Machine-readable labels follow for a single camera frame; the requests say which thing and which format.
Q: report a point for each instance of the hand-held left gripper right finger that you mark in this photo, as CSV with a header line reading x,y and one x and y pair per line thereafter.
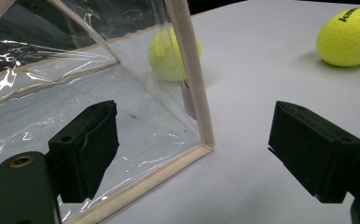
x,y
315,152

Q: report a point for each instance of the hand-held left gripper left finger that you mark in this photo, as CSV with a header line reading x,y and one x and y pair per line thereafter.
x,y
85,155

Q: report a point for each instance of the yellow tennis ball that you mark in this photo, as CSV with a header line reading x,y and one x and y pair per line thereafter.
x,y
164,56
346,40

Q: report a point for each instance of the clear plastic bag beige trim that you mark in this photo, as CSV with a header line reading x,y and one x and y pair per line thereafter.
x,y
195,77

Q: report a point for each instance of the white table mat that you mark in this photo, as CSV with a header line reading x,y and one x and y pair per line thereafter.
x,y
262,77

